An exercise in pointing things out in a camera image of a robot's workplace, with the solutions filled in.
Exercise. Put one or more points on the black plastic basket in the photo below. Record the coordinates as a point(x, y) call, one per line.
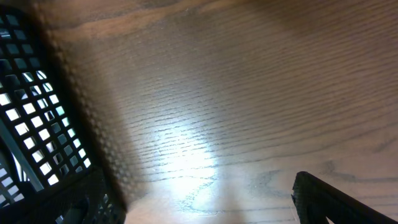
point(51, 170)

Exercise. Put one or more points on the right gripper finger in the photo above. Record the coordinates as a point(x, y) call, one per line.
point(318, 202)

